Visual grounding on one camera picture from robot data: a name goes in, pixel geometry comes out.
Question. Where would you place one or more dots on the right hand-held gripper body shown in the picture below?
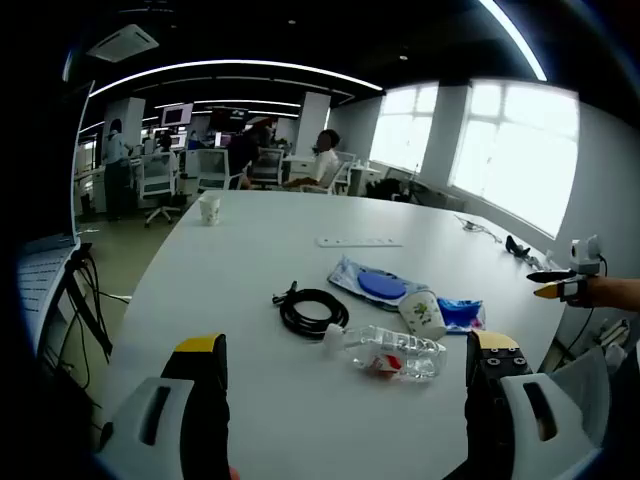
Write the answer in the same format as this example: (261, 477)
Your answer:
(585, 255)

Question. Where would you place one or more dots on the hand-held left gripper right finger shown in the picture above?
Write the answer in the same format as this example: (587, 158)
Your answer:
(492, 400)

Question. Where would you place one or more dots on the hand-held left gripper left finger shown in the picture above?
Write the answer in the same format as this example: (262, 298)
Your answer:
(200, 400)

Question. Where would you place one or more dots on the blue tissue pack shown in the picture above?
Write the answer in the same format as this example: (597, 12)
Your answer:
(462, 315)

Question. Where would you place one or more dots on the floral paper cup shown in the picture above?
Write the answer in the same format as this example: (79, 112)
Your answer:
(210, 210)
(422, 312)

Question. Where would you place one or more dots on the clear plastic bottle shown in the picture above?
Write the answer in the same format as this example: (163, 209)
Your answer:
(390, 352)

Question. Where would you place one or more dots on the blue wet wipes pack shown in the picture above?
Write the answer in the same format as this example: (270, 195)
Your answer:
(372, 285)

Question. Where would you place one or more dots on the white power strip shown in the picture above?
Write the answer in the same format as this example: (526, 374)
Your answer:
(359, 242)

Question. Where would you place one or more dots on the white tabletop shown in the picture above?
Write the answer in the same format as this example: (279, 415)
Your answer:
(280, 240)

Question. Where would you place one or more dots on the small white adapter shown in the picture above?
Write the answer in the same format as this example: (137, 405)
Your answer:
(539, 260)

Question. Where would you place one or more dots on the black curved object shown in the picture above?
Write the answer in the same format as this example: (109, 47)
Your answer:
(515, 245)

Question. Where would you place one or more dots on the grey chair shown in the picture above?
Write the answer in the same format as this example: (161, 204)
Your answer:
(585, 395)

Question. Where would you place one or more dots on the silver laptop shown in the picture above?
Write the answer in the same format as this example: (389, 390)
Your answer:
(42, 280)

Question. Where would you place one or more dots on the white office chair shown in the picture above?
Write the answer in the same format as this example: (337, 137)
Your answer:
(157, 185)
(212, 170)
(267, 167)
(342, 172)

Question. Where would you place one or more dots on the ceiling air vent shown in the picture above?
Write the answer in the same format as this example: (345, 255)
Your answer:
(122, 42)

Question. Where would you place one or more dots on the wall monitor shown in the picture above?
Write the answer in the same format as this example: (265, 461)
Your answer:
(176, 115)

